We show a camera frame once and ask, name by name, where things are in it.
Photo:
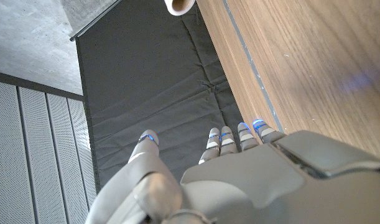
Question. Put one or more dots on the black backdrop curtain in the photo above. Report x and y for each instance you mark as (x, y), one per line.
(146, 77)

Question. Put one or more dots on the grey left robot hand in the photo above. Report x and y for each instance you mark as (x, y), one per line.
(270, 186)

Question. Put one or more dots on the backdrop stand pole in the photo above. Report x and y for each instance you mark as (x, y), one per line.
(96, 21)

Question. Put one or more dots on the silver foil roll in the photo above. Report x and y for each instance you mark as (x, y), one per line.
(178, 5)

